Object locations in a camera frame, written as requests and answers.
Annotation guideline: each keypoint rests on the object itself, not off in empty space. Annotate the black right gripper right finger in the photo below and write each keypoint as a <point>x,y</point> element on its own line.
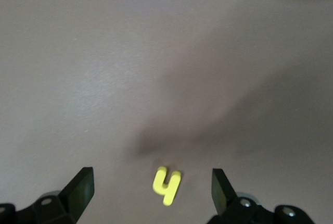
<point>223,198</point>

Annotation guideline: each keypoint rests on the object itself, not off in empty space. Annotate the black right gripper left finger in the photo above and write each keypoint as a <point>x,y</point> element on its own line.
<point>78,195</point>

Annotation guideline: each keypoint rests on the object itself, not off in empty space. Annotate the yellow foam letter h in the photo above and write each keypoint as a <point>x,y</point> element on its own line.
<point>169,190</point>

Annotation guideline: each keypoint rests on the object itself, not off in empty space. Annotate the brown table cover sheet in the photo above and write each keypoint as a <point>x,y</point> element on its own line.
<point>78,78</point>

